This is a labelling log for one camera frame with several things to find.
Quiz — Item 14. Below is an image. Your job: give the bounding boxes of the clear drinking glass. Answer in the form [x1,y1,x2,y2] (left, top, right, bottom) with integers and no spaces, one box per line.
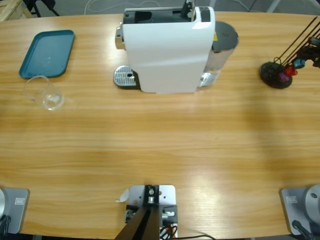
[23,75,65,112]

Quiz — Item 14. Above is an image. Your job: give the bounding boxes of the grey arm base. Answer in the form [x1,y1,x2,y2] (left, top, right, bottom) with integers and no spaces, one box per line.
[0,187,31,235]
[279,184,320,236]

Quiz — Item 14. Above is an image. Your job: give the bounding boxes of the blue coffee capsule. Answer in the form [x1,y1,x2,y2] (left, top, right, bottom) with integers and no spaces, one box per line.
[292,58,306,69]

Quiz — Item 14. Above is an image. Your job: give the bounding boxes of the red coffee capsule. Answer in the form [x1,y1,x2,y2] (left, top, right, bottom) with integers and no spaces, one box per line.
[284,65,298,77]

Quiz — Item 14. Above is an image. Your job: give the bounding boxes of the white capsule coffee machine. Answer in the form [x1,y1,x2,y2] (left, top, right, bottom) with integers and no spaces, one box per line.
[114,6,216,95]

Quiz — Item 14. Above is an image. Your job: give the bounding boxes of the black capsule holder with rods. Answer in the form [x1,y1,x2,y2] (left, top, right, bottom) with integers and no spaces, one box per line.
[258,16,320,89]

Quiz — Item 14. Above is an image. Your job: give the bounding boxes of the grey metal pole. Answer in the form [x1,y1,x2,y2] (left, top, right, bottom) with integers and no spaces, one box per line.
[266,0,281,13]

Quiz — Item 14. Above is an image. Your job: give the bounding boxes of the clear water tank dark lid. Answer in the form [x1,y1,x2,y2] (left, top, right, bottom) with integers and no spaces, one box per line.
[204,21,240,89]

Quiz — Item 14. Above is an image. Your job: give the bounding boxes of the chrome and black drip tray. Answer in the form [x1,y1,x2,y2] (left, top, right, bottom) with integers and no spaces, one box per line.
[113,64,141,90]

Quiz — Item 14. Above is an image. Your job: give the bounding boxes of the white paper tag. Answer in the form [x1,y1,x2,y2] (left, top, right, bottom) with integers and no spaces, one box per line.
[114,188,130,204]

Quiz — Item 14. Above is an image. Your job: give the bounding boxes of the teal plastic serving tray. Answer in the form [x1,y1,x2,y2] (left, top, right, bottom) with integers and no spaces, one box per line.
[18,29,76,80]

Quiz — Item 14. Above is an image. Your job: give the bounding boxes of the black stand legs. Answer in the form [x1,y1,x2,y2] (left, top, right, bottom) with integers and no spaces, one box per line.
[23,0,61,18]

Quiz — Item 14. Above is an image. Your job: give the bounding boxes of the light wooden crate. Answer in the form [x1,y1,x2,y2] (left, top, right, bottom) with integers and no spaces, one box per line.
[0,0,33,23]

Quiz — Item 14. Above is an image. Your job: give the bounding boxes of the black base cable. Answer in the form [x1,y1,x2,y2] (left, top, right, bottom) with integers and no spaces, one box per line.
[291,219,317,240]
[0,214,12,236]

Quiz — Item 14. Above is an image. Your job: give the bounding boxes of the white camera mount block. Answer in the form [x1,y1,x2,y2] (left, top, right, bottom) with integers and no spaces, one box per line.
[121,184,178,240]

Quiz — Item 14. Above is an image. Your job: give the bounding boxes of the thin black cable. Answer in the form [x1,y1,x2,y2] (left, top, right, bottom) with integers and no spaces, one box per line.
[174,233,216,240]

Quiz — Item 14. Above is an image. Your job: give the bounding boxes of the orange and black cable bundle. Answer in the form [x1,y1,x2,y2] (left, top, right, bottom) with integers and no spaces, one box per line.
[159,223,179,240]

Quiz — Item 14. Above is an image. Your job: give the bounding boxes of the white floor cable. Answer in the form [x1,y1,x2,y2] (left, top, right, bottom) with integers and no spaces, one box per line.
[83,0,162,14]

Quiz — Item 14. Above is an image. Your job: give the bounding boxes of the dark camera mount post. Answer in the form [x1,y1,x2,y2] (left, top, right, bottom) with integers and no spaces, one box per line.
[114,184,161,240]

